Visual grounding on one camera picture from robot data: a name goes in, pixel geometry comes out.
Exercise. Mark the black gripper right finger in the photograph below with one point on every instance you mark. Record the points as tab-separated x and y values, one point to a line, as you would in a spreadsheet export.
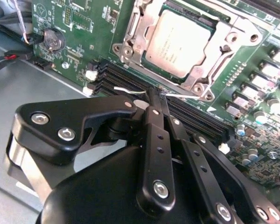
200	168

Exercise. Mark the silver CPU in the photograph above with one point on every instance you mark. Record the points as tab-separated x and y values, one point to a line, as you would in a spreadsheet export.
177	42

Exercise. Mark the metal locking lever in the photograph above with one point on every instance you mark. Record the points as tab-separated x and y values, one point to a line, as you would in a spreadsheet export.
184	95

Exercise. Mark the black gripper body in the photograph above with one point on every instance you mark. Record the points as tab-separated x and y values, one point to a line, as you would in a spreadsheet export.
102	193

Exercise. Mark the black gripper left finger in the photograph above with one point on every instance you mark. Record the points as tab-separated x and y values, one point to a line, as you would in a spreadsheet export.
60	112

